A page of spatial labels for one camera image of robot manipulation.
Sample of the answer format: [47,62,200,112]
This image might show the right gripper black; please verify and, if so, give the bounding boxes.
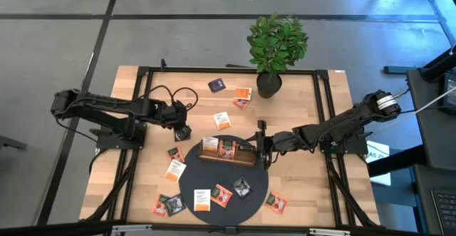
[244,120,306,170]

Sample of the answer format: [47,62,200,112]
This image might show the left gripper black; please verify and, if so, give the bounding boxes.
[162,100,192,139]

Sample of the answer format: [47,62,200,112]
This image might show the dark blackcurrant tea packet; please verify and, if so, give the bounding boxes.
[173,125,192,143]
[237,141,256,155]
[232,178,253,199]
[164,194,187,217]

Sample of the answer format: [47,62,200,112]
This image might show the white orange Tazo tea packet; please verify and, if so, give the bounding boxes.
[193,189,212,212]
[164,158,187,183]
[202,136,219,153]
[213,111,232,130]

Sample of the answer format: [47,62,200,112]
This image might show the orange tea packet white edge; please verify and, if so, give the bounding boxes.
[234,87,253,101]

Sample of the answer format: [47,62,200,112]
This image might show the purple tea packet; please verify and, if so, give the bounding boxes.
[207,78,227,94]

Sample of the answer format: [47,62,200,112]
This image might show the green plant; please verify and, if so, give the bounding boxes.
[247,14,309,99]

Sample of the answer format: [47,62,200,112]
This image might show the wooden three-compartment tea tray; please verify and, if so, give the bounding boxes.
[197,139,257,168]

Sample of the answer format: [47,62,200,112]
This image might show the round dark woven placemat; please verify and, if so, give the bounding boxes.
[178,134,269,227]

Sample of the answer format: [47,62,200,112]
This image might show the white printed sign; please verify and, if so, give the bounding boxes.
[366,140,392,187]

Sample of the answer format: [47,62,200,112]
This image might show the black desk leg beam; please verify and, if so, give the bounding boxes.
[366,145,428,178]

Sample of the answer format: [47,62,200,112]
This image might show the black bar with silver brackets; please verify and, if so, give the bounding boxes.
[0,220,456,236]

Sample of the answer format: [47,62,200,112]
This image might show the grey-blue floor foot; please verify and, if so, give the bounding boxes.
[383,65,418,76]

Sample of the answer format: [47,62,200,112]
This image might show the grey furniture foot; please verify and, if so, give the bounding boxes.
[0,135,29,152]

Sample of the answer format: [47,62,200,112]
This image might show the dark grey desk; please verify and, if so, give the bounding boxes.
[405,68,456,173]
[412,164,456,236]

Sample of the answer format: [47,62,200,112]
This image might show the black keyboard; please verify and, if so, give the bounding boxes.
[430,188,456,235]

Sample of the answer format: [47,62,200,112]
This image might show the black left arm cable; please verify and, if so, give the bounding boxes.
[144,84,199,113]

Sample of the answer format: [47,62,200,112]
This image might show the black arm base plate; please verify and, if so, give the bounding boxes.
[95,121,147,150]
[318,127,370,155]

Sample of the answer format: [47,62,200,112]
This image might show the white cable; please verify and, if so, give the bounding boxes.
[415,85,456,115]

